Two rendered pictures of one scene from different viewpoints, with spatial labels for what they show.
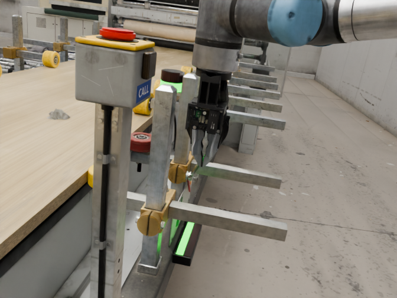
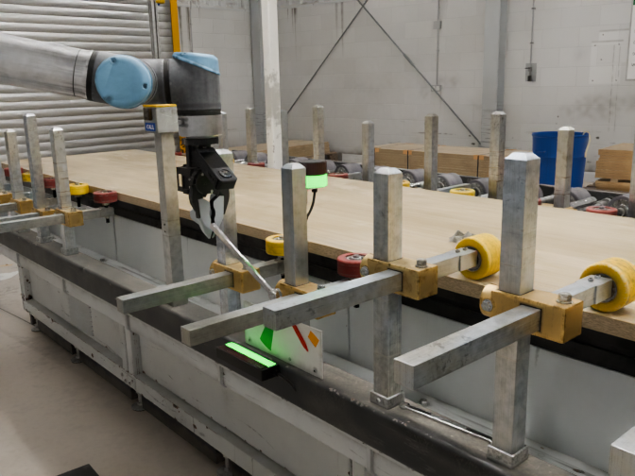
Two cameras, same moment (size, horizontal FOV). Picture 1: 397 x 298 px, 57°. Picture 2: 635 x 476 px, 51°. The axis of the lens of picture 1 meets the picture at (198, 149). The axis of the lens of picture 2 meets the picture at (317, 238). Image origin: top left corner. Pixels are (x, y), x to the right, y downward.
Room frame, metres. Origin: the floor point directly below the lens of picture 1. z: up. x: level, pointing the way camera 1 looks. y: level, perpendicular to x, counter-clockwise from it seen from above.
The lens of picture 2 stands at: (1.82, -0.88, 1.27)
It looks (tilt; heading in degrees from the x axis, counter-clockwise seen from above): 13 degrees down; 132
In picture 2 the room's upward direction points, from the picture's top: 1 degrees counter-clockwise
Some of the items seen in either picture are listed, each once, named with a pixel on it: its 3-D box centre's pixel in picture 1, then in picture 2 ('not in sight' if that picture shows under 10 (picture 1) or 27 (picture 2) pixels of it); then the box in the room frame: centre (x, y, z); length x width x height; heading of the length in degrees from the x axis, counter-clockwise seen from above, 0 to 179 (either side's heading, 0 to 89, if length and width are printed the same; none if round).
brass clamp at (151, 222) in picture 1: (157, 210); (233, 274); (0.71, 0.07, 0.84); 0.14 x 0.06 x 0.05; 173
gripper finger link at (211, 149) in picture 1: (210, 151); (198, 216); (0.72, -0.03, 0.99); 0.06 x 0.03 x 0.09; 173
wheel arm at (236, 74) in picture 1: (246, 75); not in sight; (2.20, -0.22, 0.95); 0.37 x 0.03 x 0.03; 83
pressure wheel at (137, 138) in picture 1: (140, 153); (356, 280); (0.99, 0.17, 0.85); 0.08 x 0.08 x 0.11
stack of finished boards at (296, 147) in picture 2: not in sight; (258, 153); (-5.37, 5.86, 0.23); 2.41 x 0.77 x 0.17; 91
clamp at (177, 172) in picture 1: (180, 166); (305, 297); (0.96, 0.04, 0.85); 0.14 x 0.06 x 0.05; 173
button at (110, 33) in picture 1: (117, 36); not in sight; (0.43, 0.11, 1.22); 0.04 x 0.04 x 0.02
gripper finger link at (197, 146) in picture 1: (195, 148); (211, 214); (0.72, 0.01, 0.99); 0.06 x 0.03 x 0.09; 173
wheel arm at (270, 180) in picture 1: (204, 168); (284, 307); (0.97, -0.02, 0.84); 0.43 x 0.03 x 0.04; 83
